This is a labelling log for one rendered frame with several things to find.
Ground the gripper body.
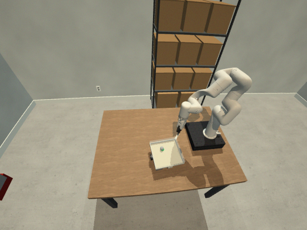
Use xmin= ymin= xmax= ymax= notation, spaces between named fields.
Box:
xmin=177 ymin=118 xmax=187 ymax=130

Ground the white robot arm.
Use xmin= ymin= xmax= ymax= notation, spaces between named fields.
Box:
xmin=178 ymin=68 xmax=252 ymax=139

